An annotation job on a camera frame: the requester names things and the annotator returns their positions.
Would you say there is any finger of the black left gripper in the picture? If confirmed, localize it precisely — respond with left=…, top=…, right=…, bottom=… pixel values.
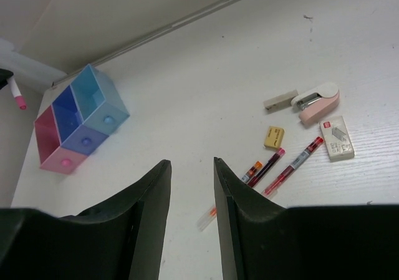
left=0, top=69, right=14, bottom=90

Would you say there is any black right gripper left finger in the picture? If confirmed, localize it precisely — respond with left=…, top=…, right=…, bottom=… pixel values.
left=1, top=160, right=171, bottom=279

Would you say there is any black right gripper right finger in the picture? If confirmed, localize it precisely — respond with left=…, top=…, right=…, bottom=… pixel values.
left=214, top=158, right=398, bottom=279

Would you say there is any white marker pink cap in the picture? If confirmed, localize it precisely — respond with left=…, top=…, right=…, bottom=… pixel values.
left=7, top=77, right=27, bottom=110

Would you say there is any pink tip dark refill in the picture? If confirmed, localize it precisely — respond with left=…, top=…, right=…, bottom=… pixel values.
left=247, top=148, right=286, bottom=188

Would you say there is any purple-blue drawer box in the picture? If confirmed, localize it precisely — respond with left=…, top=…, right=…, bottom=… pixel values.
left=52, top=86, right=108, bottom=155

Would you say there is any pink drawer box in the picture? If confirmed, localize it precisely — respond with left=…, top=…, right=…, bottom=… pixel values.
left=34, top=105, right=88, bottom=175

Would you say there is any light blue drawer box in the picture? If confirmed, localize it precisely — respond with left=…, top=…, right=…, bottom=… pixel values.
left=70, top=64, right=130, bottom=135

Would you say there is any red gel pen refill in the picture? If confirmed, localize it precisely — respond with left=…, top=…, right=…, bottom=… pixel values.
left=261, top=137, right=324, bottom=198

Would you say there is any yellow eraser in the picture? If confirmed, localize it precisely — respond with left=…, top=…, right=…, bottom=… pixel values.
left=264, top=126, right=285, bottom=149

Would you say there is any long grey eraser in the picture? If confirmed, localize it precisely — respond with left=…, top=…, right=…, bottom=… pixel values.
left=263, top=90, right=299, bottom=113

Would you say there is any pink white stapler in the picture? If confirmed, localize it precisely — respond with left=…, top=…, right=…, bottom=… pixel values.
left=291, top=82, right=340, bottom=127

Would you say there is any aluminium table edge rail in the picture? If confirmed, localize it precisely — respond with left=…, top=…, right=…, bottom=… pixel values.
left=51, top=0, right=239, bottom=87

